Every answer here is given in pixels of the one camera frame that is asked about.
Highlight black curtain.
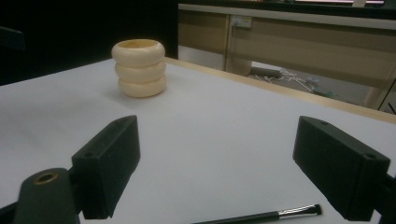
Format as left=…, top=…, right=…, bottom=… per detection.
left=0, top=0, right=179, bottom=87

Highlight black makeup brush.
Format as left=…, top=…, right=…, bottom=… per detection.
left=191, top=203, right=322, bottom=224

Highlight white table cover sheet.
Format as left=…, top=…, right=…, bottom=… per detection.
left=0, top=58, right=396, bottom=224

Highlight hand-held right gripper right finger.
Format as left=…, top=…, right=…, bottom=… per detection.
left=292, top=115, right=391, bottom=222

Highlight white floor cables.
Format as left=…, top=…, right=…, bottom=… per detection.
left=258, top=68, right=316, bottom=93

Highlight cream ribbed brush holder cup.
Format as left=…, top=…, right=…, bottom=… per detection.
left=111, top=38, right=167, bottom=99

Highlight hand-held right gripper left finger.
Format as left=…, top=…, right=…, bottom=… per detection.
left=71, top=115, right=141, bottom=220

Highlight white socket box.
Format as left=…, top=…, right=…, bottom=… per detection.
left=231, top=15, right=253, bottom=30

